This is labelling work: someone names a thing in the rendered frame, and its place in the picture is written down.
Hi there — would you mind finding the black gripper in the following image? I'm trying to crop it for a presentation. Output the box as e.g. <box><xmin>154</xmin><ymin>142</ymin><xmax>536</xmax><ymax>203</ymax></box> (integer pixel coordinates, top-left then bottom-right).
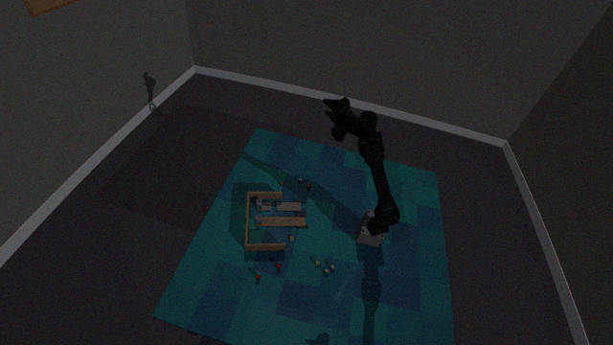
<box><xmin>323</xmin><ymin>97</ymin><xmax>359</xmax><ymax>135</ymax></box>

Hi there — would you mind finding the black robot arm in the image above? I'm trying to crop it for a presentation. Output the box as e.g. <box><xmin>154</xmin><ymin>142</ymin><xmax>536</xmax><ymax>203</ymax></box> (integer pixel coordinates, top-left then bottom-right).
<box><xmin>331</xmin><ymin>110</ymin><xmax>400</xmax><ymax>237</ymax></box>

